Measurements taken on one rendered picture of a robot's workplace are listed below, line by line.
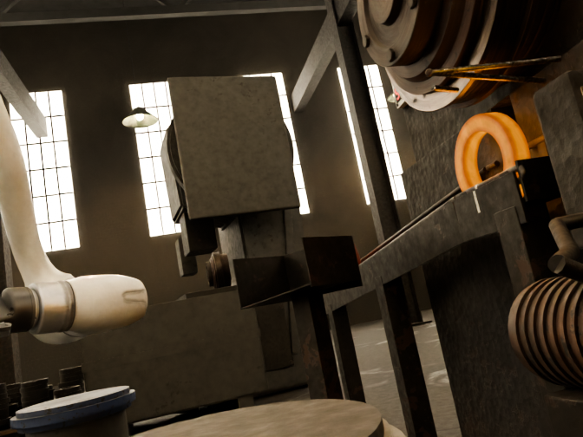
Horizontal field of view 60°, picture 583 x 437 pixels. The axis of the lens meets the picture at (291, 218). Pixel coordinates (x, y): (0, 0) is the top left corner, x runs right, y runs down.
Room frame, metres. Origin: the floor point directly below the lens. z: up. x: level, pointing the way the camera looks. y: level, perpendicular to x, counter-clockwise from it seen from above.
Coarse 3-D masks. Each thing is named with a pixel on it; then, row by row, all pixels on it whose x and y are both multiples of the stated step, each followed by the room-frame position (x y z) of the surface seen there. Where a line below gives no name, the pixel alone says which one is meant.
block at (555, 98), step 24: (576, 72) 0.65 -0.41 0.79; (552, 96) 0.68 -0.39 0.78; (576, 96) 0.65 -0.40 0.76; (552, 120) 0.69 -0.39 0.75; (576, 120) 0.65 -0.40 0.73; (552, 144) 0.70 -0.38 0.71; (576, 144) 0.66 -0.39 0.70; (576, 168) 0.68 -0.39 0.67; (576, 192) 0.69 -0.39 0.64; (576, 240) 0.71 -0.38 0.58
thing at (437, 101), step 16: (496, 0) 0.74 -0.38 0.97; (512, 0) 0.75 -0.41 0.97; (496, 16) 0.75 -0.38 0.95; (512, 16) 0.77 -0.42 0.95; (480, 32) 0.79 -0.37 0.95; (496, 32) 0.79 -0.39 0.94; (512, 32) 0.79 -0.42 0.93; (480, 48) 0.80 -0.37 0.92; (496, 48) 0.81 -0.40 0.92; (512, 48) 0.82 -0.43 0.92; (464, 64) 0.85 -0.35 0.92; (464, 80) 0.87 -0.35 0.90; (480, 80) 0.88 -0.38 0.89; (416, 96) 1.03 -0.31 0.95; (432, 96) 0.98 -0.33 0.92; (448, 96) 0.93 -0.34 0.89; (464, 96) 0.93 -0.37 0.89
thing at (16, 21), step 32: (0, 0) 9.03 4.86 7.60; (32, 0) 9.21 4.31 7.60; (64, 0) 9.39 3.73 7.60; (96, 0) 9.58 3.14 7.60; (128, 0) 9.78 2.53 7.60; (160, 0) 8.14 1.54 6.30; (192, 0) 10.19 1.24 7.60; (224, 0) 10.40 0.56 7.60; (256, 0) 10.63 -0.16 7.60; (288, 0) 8.65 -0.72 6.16; (320, 0) 8.80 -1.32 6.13
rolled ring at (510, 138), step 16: (496, 112) 0.89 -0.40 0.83; (464, 128) 0.94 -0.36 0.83; (480, 128) 0.90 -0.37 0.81; (496, 128) 0.85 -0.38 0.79; (512, 128) 0.84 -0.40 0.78; (464, 144) 0.95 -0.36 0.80; (512, 144) 0.83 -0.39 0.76; (464, 160) 0.97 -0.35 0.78; (512, 160) 0.84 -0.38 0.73; (464, 176) 0.98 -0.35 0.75; (480, 176) 0.98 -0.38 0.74
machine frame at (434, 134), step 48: (576, 0) 0.78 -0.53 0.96; (576, 48) 0.74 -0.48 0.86; (528, 96) 0.86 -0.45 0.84; (432, 144) 1.30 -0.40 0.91; (480, 144) 1.03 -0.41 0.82; (432, 192) 1.25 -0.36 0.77; (480, 240) 1.11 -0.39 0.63; (432, 288) 1.37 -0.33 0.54; (480, 288) 1.15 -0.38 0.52; (480, 336) 1.20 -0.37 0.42; (480, 384) 1.25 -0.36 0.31; (528, 384) 1.07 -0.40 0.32; (480, 432) 1.30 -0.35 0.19; (528, 432) 1.11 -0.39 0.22
